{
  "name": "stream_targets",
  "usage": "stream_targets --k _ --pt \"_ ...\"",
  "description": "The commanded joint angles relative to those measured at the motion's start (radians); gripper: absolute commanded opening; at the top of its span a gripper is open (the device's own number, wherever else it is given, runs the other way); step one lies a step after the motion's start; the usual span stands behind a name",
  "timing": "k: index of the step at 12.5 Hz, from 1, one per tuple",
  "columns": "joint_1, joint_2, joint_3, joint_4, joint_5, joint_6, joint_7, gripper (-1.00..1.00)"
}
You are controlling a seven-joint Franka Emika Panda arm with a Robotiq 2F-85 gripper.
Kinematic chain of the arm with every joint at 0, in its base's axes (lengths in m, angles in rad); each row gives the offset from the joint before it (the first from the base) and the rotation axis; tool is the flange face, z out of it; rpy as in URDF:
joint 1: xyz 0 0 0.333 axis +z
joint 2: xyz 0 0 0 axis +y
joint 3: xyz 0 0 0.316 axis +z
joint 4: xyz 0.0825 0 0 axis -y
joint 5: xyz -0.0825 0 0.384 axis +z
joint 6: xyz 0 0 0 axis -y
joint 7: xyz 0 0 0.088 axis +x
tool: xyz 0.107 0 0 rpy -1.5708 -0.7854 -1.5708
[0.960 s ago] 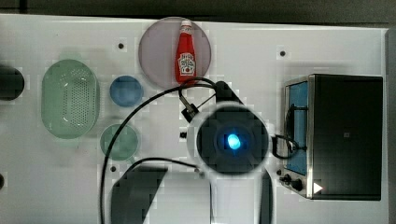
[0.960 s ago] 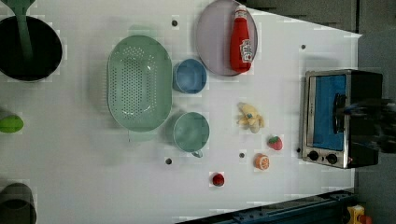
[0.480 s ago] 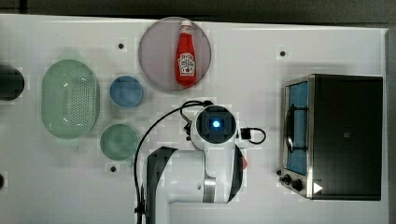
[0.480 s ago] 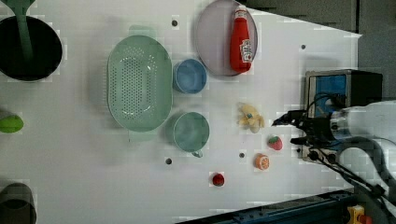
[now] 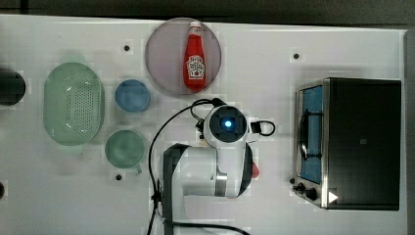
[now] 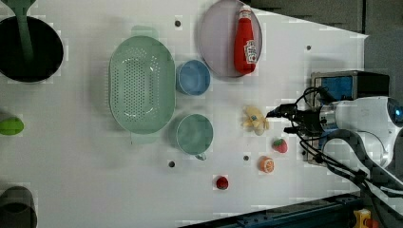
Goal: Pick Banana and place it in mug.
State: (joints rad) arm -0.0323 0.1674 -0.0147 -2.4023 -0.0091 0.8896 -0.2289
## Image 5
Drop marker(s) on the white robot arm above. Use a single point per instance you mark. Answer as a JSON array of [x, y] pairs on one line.
[[223, 168]]

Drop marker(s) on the red ketchup bottle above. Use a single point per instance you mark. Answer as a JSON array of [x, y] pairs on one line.
[[194, 65]]

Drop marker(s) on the toy strawberry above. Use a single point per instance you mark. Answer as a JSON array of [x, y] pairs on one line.
[[255, 173]]

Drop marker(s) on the grey round plate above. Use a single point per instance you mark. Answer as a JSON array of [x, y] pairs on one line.
[[165, 52]]

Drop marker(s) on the blue cup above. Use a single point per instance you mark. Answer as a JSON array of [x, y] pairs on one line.
[[132, 96]]

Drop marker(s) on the green perforated colander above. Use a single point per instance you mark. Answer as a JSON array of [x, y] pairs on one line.
[[74, 104]]

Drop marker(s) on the black toaster oven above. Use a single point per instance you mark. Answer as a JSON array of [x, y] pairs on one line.
[[348, 144]]

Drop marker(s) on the black cylinder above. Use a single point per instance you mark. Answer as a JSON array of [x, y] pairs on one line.
[[12, 87]]

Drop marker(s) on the green mug with handle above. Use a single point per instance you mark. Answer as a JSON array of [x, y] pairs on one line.
[[126, 149]]

